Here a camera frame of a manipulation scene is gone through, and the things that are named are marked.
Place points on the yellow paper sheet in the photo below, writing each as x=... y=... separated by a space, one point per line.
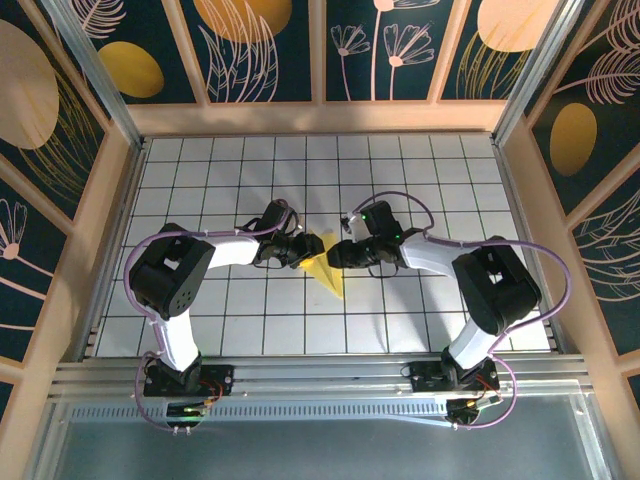
x=327 y=280

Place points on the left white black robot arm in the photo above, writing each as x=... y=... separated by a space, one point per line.
x=170 y=275

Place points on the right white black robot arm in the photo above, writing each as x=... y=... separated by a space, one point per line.
x=495 y=290

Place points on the white grid mat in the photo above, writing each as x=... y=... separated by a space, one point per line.
x=200 y=150

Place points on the black connector board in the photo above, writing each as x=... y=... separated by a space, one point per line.
x=187 y=410

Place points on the grey metal tray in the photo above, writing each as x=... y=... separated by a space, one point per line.
x=320 y=450

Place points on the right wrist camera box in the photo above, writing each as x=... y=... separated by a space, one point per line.
x=359 y=227

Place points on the aluminium frame rail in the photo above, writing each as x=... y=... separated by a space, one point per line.
x=320 y=372

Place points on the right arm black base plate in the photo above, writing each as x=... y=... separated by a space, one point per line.
x=422 y=380

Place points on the aluminium side rail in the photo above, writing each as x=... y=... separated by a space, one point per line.
x=512 y=200
x=126 y=200

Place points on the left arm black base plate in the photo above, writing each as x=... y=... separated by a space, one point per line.
x=222 y=375

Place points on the aluminium corner post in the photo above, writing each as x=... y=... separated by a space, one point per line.
x=535 y=70
x=95 y=75

